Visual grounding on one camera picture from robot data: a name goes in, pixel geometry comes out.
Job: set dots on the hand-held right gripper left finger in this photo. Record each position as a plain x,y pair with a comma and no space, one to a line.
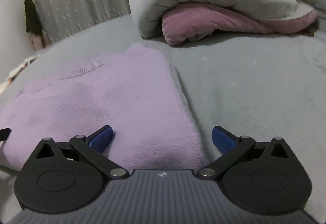
101,139

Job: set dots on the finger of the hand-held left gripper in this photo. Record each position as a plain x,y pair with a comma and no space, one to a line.
4,134

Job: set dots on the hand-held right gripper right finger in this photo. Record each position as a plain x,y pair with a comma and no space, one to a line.
222,139

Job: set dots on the lilac knit sweater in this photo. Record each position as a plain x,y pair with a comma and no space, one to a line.
101,99

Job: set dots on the grey bed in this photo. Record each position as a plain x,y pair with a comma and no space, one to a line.
242,86

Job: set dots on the white printed cloth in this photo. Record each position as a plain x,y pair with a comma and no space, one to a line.
15,73

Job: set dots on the pink hanging garment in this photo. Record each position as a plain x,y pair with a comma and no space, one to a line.
37,41

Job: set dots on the dark hanging garment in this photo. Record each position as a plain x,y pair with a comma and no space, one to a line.
31,17

